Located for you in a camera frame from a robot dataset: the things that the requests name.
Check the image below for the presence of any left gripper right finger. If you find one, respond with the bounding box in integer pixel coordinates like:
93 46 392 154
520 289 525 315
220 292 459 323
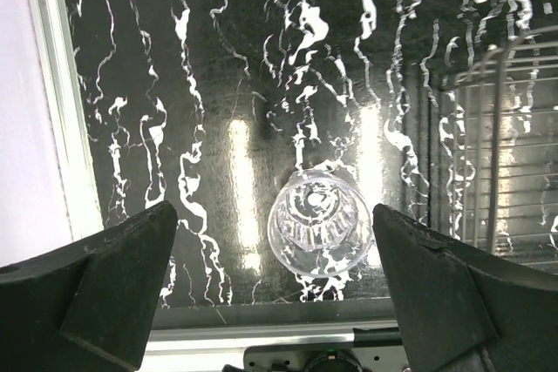
373 204 557 371

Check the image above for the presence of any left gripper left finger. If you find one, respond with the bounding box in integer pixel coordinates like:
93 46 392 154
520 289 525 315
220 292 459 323
1 201 178 371

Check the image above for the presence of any clear drinking glass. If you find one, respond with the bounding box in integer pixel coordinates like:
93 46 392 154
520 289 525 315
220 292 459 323
267 169 376 279

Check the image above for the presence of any wire dish rack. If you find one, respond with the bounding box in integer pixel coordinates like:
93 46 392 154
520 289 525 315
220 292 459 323
427 25 557 274

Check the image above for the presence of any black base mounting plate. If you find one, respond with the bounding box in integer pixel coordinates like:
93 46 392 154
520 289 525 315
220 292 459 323
222 328 412 372

